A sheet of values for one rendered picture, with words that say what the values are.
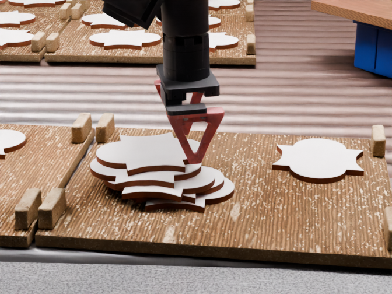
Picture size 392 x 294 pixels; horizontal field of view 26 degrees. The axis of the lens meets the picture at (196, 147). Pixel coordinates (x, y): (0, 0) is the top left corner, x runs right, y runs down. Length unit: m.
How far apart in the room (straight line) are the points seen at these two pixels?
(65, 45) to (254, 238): 0.88
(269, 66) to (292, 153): 0.51
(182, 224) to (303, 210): 0.15
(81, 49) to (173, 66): 0.69
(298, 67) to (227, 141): 0.47
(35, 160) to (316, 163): 0.38
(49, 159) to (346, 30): 0.96
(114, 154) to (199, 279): 0.23
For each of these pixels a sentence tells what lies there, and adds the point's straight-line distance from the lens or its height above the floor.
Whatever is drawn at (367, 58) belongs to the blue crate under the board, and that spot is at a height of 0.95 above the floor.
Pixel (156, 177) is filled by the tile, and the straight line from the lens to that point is 1.02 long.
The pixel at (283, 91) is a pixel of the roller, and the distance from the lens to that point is 1.51.
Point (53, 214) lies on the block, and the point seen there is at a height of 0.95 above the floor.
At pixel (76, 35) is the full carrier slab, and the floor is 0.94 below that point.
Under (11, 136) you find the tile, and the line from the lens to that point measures 1.25.
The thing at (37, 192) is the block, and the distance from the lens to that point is 1.02.
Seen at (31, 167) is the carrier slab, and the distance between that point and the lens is 1.16.
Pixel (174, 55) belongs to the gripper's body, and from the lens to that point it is 1.02.
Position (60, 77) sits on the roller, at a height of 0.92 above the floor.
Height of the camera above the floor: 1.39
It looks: 22 degrees down
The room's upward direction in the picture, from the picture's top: straight up
